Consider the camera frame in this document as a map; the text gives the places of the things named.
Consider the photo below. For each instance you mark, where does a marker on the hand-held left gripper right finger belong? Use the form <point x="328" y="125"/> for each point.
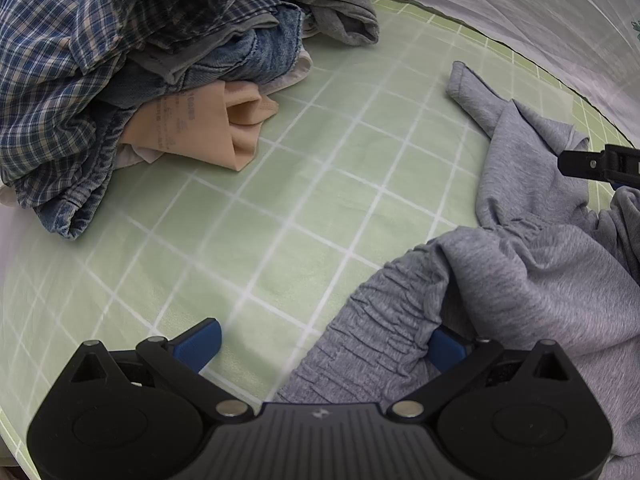
<point x="447" y="352"/>

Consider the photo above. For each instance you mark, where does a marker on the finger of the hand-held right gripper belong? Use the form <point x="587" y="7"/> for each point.
<point x="595" y="162"/>

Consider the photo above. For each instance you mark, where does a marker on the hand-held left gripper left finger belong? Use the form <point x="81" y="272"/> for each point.
<point x="200" y="345"/>

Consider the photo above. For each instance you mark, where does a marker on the grey sweatpants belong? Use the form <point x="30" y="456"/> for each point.
<point x="525" y="270"/>

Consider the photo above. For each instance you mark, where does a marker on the grey carrot print sheet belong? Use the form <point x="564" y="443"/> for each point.
<point x="500" y="0"/>

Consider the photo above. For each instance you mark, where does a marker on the green grid mat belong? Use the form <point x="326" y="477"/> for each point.
<point x="300" y="185"/>

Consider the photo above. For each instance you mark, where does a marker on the beige garment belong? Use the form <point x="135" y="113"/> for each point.
<point x="240" y="130"/>

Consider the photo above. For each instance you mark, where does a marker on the grey garment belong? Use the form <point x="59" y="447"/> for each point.
<point x="345" y="10"/>

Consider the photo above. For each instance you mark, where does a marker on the blue denim jeans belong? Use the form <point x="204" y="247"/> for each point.
<point x="260" y="55"/>

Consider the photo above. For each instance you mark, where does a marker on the blue plaid shirt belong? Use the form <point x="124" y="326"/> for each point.
<point x="65" y="60"/>

